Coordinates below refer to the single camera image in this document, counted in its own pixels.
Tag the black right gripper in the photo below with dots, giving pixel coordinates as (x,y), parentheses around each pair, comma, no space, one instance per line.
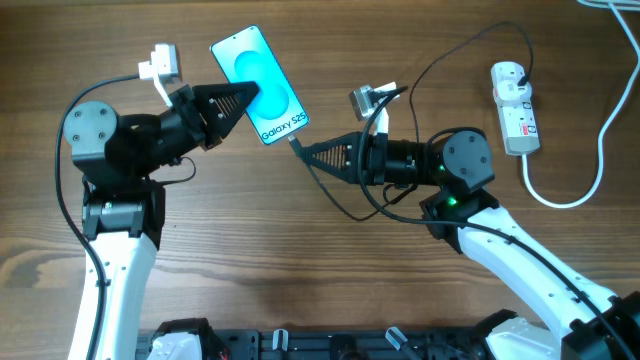
(367,158)

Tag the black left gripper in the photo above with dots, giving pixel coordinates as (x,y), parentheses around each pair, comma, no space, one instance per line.
(191,116)

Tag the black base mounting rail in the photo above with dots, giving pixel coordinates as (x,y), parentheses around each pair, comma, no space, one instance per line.
(432,343)

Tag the white power strip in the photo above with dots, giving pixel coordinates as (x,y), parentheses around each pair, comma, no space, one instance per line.
(518,126)

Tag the white charger plug adapter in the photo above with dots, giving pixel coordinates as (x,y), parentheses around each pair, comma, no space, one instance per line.
(509,93)

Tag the turquoise screen smartphone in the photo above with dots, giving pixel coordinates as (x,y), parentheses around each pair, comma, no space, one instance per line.
(276,112)

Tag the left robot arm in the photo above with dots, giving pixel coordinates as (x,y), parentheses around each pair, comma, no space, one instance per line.
(123,209)

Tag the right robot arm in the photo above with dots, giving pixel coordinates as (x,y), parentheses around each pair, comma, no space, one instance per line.
(582,320)

